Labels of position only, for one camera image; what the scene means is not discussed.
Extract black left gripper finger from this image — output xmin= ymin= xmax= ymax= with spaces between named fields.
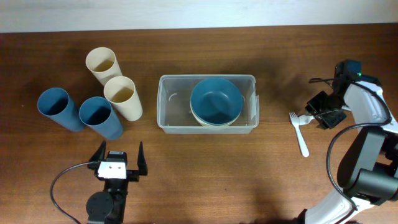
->
xmin=87 ymin=141 xmax=106 ymax=170
xmin=137 ymin=141 xmax=148 ymax=175

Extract blue bowl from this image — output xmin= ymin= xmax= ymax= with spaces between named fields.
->
xmin=190 ymin=78 xmax=243 ymax=124

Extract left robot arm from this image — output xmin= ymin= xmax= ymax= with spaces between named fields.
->
xmin=86 ymin=141 xmax=148 ymax=224

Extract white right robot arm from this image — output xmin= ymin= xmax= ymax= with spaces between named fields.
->
xmin=293 ymin=59 xmax=397 ymax=223

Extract clear plastic storage container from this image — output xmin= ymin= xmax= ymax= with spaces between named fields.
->
xmin=157 ymin=74 xmax=260 ymax=134

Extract white plastic spoon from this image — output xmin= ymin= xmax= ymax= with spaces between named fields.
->
xmin=298 ymin=114 xmax=315 ymax=126

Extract white plastic fork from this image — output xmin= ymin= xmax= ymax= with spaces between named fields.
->
xmin=289 ymin=112 xmax=310 ymax=157

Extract blue cup right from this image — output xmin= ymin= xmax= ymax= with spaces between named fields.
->
xmin=79 ymin=96 xmax=123 ymax=140

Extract blue cup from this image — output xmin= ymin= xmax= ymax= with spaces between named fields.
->
xmin=37 ymin=87 xmax=86 ymax=132
xmin=79 ymin=96 xmax=123 ymax=140

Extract cream cup front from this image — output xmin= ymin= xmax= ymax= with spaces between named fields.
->
xmin=103 ymin=76 xmax=143 ymax=121

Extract cream cup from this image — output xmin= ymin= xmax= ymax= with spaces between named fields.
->
xmin=103 ymin=76 xmax=143 ymax=121
xmin=85 ymin=47 xmax=122 ymax=86

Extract blue cup left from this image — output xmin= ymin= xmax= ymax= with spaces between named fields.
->
xmin=37 ymin=87 xmax=86 ymax=132

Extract cream cup rear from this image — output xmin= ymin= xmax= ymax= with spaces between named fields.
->
xmin=85 ymin=47 xmax=122 ymax=86

